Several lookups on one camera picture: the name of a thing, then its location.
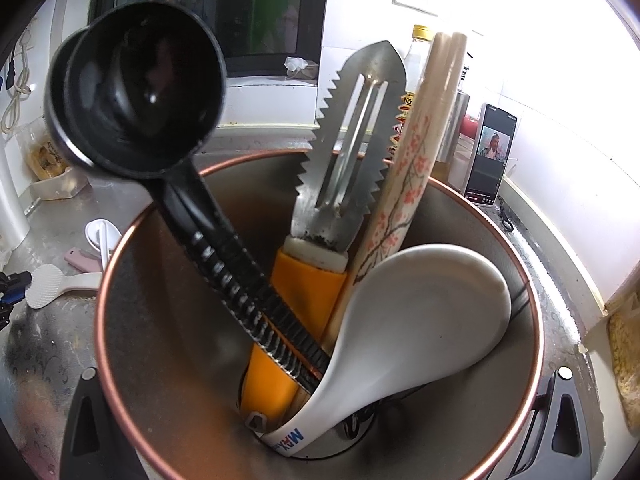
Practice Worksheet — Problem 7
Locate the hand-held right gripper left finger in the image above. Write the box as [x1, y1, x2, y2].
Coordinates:
[60, 367, 151, 480]

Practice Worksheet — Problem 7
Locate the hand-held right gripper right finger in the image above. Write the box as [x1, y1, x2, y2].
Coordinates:
[500, 367, 594, 480]

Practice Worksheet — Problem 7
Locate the white dotted rice paddle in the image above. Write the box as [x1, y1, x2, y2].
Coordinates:
[25, 264, 103, 309]

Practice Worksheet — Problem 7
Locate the red cylindrical utensil holder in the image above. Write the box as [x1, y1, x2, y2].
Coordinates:
[95, 149, 544, 480]

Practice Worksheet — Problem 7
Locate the black measuring spoon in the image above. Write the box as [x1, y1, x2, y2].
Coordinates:
[44, 27, 321, 391]
[62, 1, 331, 391]

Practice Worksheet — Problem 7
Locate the white spoon with blue print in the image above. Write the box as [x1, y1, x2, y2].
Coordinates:
[247, 243, 513, 458]

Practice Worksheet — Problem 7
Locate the orange handled peeler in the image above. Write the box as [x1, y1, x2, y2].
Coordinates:
[239, 39, 407, 423]

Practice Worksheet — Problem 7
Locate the white plastic tray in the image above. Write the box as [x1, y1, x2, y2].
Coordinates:
[30, 165, 91, 202]

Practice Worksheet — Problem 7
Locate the yellow snack packet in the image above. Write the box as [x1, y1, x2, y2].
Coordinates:
[27, 140, 68, 181]

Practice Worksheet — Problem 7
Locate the smartphone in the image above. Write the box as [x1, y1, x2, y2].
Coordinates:
[462, 102, 516, 208]

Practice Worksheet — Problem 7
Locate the steel oil dispenser bottle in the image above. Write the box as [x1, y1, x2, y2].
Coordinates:
[442, 87, 472, 186]

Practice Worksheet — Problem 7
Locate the crumpled white tissue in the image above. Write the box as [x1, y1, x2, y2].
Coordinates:
[284, 56, 319, 81]

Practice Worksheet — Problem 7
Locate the vinegar bottle with yellow cap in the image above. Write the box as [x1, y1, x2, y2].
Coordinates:
[387, 24, 436, 163]

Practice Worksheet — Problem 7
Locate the white cable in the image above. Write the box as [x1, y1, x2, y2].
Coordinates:
[0, 25, 32, 136]

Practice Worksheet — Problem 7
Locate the black cable on counter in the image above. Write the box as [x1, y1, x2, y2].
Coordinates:
[497, 200, 516, 233]

